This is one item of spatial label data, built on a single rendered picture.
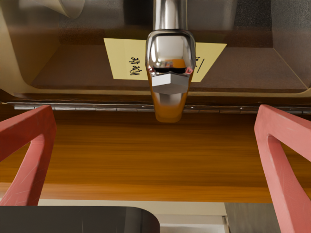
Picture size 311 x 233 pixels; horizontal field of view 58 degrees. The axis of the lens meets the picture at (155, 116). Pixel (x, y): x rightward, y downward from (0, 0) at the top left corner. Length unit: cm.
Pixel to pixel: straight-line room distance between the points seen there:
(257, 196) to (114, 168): 18
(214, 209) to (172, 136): 89
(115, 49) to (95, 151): 22
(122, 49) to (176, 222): 111
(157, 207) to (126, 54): 108
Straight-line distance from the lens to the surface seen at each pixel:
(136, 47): 19
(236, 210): 100
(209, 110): 36
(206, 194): 35
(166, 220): 126
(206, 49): 19
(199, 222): 127
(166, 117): 15
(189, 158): 37
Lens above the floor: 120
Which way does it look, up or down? level
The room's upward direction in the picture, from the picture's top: 89 degrees counter-clockwise
